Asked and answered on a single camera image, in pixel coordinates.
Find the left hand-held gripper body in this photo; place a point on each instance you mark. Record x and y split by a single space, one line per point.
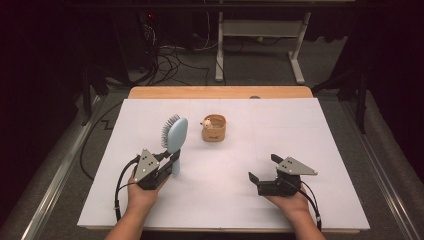
146 166

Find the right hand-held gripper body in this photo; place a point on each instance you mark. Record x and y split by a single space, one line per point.
283 186

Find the light blue hairbrush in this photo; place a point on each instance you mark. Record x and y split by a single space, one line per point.
176 133

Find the tan bag-shaped holder with bear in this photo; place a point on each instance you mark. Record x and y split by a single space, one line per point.
213 133

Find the person's right hand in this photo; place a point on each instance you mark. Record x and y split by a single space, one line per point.
293 205

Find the person's left hand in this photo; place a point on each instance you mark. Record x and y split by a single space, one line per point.
141 200

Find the white table mat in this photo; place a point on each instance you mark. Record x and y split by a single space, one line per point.
233 186

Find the black stand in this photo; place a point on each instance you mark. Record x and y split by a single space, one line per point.
87 96
361 100

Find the black computer tower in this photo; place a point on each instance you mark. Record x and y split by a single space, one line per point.
133 40

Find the aluminium floor rail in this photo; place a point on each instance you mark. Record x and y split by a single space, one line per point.
56 173
383 180

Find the white metal frame desk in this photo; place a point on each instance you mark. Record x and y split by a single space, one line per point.
260 28

